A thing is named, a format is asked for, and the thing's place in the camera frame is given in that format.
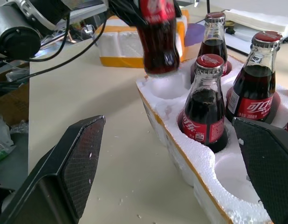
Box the white foam box orange tape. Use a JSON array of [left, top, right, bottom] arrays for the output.
[[98, 9, 189, 69]]

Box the purple translucent object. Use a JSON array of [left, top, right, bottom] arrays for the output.
[[184, 22, 206, 48]]

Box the thin black cable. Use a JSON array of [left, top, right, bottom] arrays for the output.
[[0, 10, 71, 63], [0, 20, 107, 84]]

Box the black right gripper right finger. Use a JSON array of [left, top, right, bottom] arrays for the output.
[[231, 117, 288, 224]]

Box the small black gold object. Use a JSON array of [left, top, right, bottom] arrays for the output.
[[224, 20, 236, 34]]

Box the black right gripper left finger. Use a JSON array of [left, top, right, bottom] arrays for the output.
[[0, 115, 106, 224]]

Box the brown cardboard box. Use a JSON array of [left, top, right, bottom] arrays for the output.
[[0, 83, 30, 126]]

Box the clear plastic bag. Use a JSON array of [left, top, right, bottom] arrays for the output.
[[0, 112, 29, 165]]

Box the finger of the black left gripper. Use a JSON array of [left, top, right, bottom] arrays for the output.
[[108, 0, 148, 28], [173, 0, 183, 18]]

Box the white paper stack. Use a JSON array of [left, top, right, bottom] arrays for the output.
[[224, 8, 288, 34]]

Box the white foam crate orange tape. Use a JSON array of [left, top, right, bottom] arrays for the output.
[[136, 55, 288, 224]]

